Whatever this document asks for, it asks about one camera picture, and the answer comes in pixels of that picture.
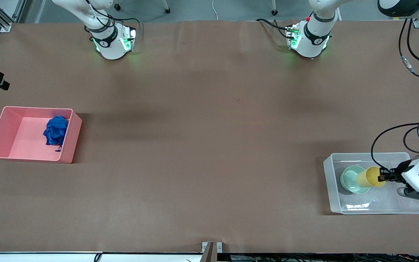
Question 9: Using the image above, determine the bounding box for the mint green bowl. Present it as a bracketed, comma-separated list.
[340, 165, 372, 195]

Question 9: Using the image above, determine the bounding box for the metal table bracket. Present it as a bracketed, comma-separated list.
[201, 242, 223, 262]

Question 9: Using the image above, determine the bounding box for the long black arm cable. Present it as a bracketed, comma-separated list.
[371, 123, 419, 172]

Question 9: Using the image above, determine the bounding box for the black base cable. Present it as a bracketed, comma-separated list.
[256, 18, 294, 39]
[86, 0, 141, 34]

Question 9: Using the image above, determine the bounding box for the pink plastic box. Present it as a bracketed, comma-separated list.
[0, 106, 83, 164]

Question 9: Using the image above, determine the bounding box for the yellow plastic cup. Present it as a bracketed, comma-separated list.
[357, 166, 387, 188]

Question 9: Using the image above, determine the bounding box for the blue cloth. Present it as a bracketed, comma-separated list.
[43, 116, 69, 152]

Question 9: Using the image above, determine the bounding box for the clear plastic box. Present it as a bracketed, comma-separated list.
[323, 152, 419, 215]

